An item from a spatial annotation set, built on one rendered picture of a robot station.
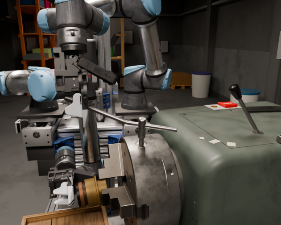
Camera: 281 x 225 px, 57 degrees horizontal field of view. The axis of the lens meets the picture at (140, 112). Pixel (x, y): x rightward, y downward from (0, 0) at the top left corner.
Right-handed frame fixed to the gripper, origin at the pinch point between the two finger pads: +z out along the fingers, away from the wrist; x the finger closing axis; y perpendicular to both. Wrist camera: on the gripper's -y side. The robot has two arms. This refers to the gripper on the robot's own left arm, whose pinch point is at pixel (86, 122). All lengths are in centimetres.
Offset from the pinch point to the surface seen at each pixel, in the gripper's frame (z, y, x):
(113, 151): 11.0, -8.5, -11.3
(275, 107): 1, -74, -14
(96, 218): 38.3, -2.2, -25.6
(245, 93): -3, -288, -320
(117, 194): 21.5, -7.4, -1.6
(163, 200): 21.9, -18.2, 6.4
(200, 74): -58, -328, -549
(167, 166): 13.6, -20.9, 4.0
